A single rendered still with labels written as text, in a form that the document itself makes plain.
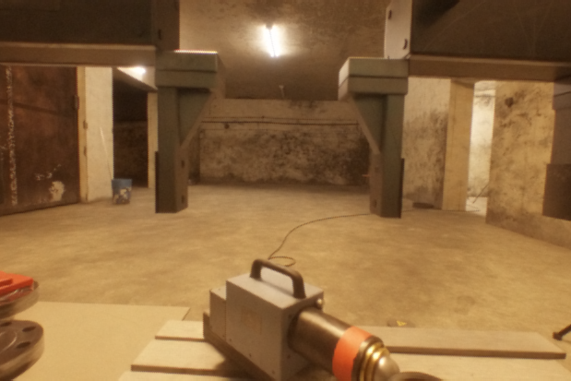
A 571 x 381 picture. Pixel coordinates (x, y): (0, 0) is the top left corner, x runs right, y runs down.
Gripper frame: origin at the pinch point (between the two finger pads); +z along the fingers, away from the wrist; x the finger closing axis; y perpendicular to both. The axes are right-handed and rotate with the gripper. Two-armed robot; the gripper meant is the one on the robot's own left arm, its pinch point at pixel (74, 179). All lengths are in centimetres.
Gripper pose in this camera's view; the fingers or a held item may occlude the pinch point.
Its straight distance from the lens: 25.1
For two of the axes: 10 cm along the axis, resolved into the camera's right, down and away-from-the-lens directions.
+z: -0.3, 10.0, 0.9
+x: -10.0, -0.2, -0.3
